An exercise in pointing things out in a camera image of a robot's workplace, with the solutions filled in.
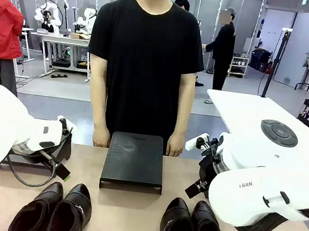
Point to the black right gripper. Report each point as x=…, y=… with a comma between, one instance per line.
x=207, y=171

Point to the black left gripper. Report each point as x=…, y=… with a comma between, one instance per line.
x=31, y=162

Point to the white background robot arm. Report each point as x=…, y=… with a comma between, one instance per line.
x=87, y=18
x=41, y=12

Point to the white Franka right robot arm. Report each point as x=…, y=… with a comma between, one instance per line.
x=247, y=187

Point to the person's left forearm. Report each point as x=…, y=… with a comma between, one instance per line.
x=182, y=119

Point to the person's right forearm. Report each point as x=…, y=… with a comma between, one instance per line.
x=99, y=111

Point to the person in black T-shirt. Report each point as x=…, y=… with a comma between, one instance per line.
x=145, y=63

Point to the person in black with cap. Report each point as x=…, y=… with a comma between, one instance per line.
x=222, y=53

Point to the person in red jacket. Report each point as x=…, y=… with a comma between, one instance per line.
x=0, y=29

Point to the person with black hair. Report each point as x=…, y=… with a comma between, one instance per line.
x=183, y=3

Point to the person's left hand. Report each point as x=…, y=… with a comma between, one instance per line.
x=175, y=146

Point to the person's right hand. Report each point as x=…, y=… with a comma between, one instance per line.
x=101, y=138

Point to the white storage shelf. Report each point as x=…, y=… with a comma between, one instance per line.
x=238, y=66

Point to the white background desk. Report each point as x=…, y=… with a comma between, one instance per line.
x=64, y=39

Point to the cardboard box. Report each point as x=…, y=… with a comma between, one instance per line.
x=79, y=36

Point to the black suitcase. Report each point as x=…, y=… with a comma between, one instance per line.
x=260, y=61

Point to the black tripod pole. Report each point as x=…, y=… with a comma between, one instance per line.
x=275, y=63

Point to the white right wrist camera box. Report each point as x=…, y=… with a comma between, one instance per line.
x=193, y=143

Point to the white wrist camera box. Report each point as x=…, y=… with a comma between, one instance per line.
x=193, y=143
x=69, y=124

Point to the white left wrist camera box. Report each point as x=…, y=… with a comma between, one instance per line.
x=69, y=124

